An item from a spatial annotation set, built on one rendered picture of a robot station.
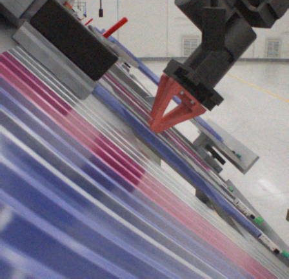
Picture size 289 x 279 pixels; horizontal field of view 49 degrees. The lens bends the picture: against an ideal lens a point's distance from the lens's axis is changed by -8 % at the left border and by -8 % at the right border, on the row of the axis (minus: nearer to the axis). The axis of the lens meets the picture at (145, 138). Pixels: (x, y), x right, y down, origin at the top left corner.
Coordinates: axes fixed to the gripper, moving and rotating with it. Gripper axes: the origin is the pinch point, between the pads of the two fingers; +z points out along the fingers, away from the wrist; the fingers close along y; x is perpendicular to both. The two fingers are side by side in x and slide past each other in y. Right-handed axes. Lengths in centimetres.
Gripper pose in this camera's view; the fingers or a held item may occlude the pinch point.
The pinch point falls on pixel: (155, 124)
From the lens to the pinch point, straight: 49.3
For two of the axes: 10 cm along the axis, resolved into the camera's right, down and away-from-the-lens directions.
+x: 7.3, 5.6, 3.8
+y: 2.0, 3.6, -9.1
